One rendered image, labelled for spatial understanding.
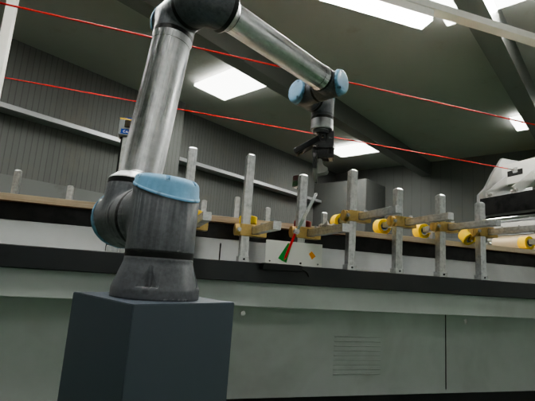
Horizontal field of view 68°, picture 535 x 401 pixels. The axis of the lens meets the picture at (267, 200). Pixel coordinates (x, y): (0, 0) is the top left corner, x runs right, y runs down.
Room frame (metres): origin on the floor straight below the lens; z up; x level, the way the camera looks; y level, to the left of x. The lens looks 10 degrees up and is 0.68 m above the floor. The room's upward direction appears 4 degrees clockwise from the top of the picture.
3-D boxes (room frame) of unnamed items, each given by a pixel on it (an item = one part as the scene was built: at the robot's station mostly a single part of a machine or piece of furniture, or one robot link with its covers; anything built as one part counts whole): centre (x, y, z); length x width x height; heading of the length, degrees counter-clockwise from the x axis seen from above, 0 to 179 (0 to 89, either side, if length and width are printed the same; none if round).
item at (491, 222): (1.93, -0.92, 0.95); 0.50 x 0.04 x 0.04; 17
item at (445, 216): (1.86, -0.68, 0.95); 0.50 x 0.04 x 0.04; 17
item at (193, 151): (1.60, 0.33, 0.91); 0.04 x 0.04 x 0.48; 17
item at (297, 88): (1.46, -0.12, 1.36); 0.12 x 0.12 x 0.09; 43
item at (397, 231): (1.90, -0.63, 0.87); 0.04 x 0.04 x 0.48; 17
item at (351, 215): (1.83, -0.41, 0.94); 0.14 x 0.06 x 0.05; 107
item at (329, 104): (1.54, -0.20, 1.35); 0.10 x 0.09 x 0.12; 133
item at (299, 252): (1.72, -0.13, 0.75); 0.26 x 0.01 x 0.10; 107
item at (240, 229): (1.68, 0.06, 0.83); 0.14 x 0.06 x 0.05; 107
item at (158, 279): (0.90, 0.23, 0.65); 0.19 x 0.19 x 0.10
